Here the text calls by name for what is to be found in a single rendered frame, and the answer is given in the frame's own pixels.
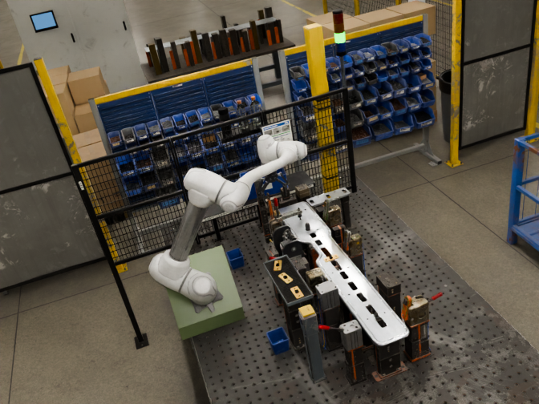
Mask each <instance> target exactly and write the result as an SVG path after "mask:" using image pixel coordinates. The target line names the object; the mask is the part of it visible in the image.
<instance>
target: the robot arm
mask: <svg viewBox="0 0 539 404"><path fill-rule="evenodd" d="M257 152H258V155H259V158H260V160H261V166H260V167H259V168H255V169H254V170H252V171H250V172H248V173H246V174H245V175H243V176H242V177H241V178H240V179H239V180H238V181H237V182H235V183H233V182H230V181H228V180H226V179H224V178H223V177H221V176H219V175H218V174H216V173H214V172H211V171H208V170H206V169H203V168H191V169H190V170H189V171H188V173H187V175H186V176H185V178H184V187H185V188H186V189H187V190H188V199H189V202H188V205H187V208H186V210H185V212H184V215H183V218H182V221H181V223H180V227H179V229H178V231H177V234H176V237H175V240H174V241H173V244H172V247H171V249H169V250H167V251H165V252H164V253H160V254H157V255H156V256H155V257H153V259H152V261H151V263H150V265H149V269H148V270H149V272H150V274H151V276H152V277H153V278H154V279H155V280H156V281H157V282H159V283H160V284H162V285H164V286H165V287H167V288H169V289H171V290H174V291H176V292H178V293H181V294H182V295H184V296H186V297H187V298H189V299H190V301H191V302H192V305H193V307H194V309H195V312H196V313H199V312H200V311H201V310H202V309H204V308H206V307H208V308H209V310H210V311H211V312H212V313H213V312H215V309H214V306H213V303H215V302H216V301H220V300H222V299H223V295H222V294H221V293H220V292H219V290H218V288H217V284H216V282H215V280H214V279H213V278H212V277H211V273H209V272H207V273H203V272H200V271H198V270H195V269H193V268H191V267H189V266H190V259H189V257H188V254H189V252H190V250H191V247H192V246H193V242H194V240H195V238H196V235H197V232H198V230H199V227H200V226H201V222H202V220H203V218H204V216H205V213H206V210H207V208H208V207H209V206H210V205H211V204H212V203H215V204H218V205H220V206H221V208H222V209H223V210H224V211H225V212H227V213H233V212H236V211H237V210H239V209H240V208H241V207H242V206H243V205H244V204H245V202H246V201H247V200H248V197H249V194H250V190H251V187H252V184H253V183H254V182H255V181H256V180H259V179H260V184H259V186H258V190H257V193H258V194H261V198H263V200H264V202H265V203H266V201H265V193H264V191H265V189H266V187H267V186H268V185H269V183H273V182H275V181H277V182H279V183H281V184H283V185H282V186H283V191H284V195H285V196H287V195H286V191H287V185H288V184H290V183H289V182H288V181H287V180H286V178H285V177H284V176H283V174H282V173H281V172H279V173H277V170H278V169H280V168H283V167H285V166H286V165H287V164H292V163H293V162H295V161H297V160H301V159H303V158H305V157H306V155H307V147H306V145H305V144H304V143H302V142H299V141H283V142H277V141H274V139H273V138H272V136H271V135H262V136H260V137H259V138H258V141H257ZM278 176H281V177H282V179H283V180H284V181H285V182H286V183H284V182H282V181H281V180H279V179H278ZM262 177H265V178H262ZM264 180H265V183H264V185H263V182H264ZM262 185H263V187H262Z"/></svg>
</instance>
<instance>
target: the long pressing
mask: <svg viewBox="0 0 539 404"><path fill-rule="evenodd" d="M298 208H300V209H301V210H302V217H301V220H300V217H299V218H298V215H296V216H292V217H290V218H287V219H284V220H282V222H283V224H284V225H288V226H290V230H291V232H292V235H294V237H297V238H298V239H299V240H300V242H301V243H303V244H310V245H311V246H312V247H313V248H314V250H315V251H316V253H317V254H318V259H317V260H316V265H317V267H318V268H319V267H320V268H321V269H322V271H323V272H324V273H325V276H326V278H327V280H328V281H330V280H333V282H334V283H335V284H336V285H337V286H338V294H339V297H340V298H341V300H342V302H343V303H344V304H345V306H346V307H347V308H348V309H349V311H350V312H351V314H352V315H353V316H354V318H355V320H356V321H357V322H358V323H359V324H360V326H361V327H362V328H363V330H364V332H365V333H366V334H367V336H368V337H369V338H370V339H371V341H372V342H373V344H374V345H377V346H385V345H388V344H391V343H392V342H395V341H398V340H401V339H403V338H405V337H407V336H408V335H409V333H410V331H409V329H408V327H406V326H405V324H404V323H403V322H402V321H401V319H400V318H399V317H398V316H397V314H396V313H395V312H394V311H393V309H392V308H391V307H390V306H389V304H388V303H386V302H385V300H384V299H383V298H382V297H381V295H380V294H379V293H378V292H377V291H376V289H375V288H374V287H373V286H372V284H371V283H370V282H369V281H368V279H366V278H365V276H364V275H363V274H362V273H361V272H360V270H359V269H358V268H357V267H356V265H355V264H354V263H353V262H352V260H351V259H350V258H349V257H348V255H346V254H345V253H344V251H343V250H342V249H341V248H340V246H339V245H338V244H337V243H336V241H335V240H334V239H333V238H332V236H331V230H330V229H329V227H328V226H327V225H326V224H325V222H324V221H323V220H322V219H321V218H320V216H319V215H318V214H317V213H316V212H315V210H313V209H312V207H311V206H310V205H309V204H308V203H307V202H305V201H303V202H299V203H296V204H292V205H290V206H287V207H284V208H279V209H278V210H279V211H280V214H283V213H286V212H290V211H293V210H295V209H298ZM305 209H306V210H305ZM306 222H308V223H310V230H309V231H306V227H305V224H306ZM317 229H318V230H317ZM312 233H314V235H315V236H316V237H315V238H312V237H311V236H310V234H312ZM323 236H324V237H323ZM317 240H320V241H321V243H322V245H317V244H316V243H315V241H317ZM321 248H326V249H327V251H328V252H329V253H330V254H331V256H332V255H334V254H337V255H338V258H337V259H335V261H336V262H337V263H338V264H339V266H340V267H341V268H342V270H340V271H338V270H337V269H336V268H335V267H334V266H333V265H332V264H331V262H330V261H328V262H325V261H324V260H323V258H326V255H325V254H324V253H323V251H322V250H321ZM347 267H349V268H347ZM341 272H345V273H346V275H347V276H348V277H349V279H346V280H344V279H343V278H342V276H341V275H340V273H341ZM350 282H353V283H354V284H355V286H356V287H357V288H358V289H357V290H355V291H354V290H352V289H351V287H350V286H349V285H348V283H350ZM359 293H361V294H362V295H363V296H364V297H365V298H366V299H367V301H365V302H361V301H360V300H359V298H358V297H357V294H359ZM348 294H350V295H348ZM368 305H371V306H372V307H373V309H374V310H375V311H376V312H377V313H378V315H379V316H378V317H374V314H371V313H370V312H369V311H368V310H367V308H366V306H368ZM384 312H385V313H384ZM379 317H381V318H382V320H383V321H384V322H385V324H386V325H387V326H386V327H384V328H382V327H381V326H380V325H379V323H378V322H377V321H376V320H375V319H376V318H379ZM367 319H368V320H367Z"/></svg>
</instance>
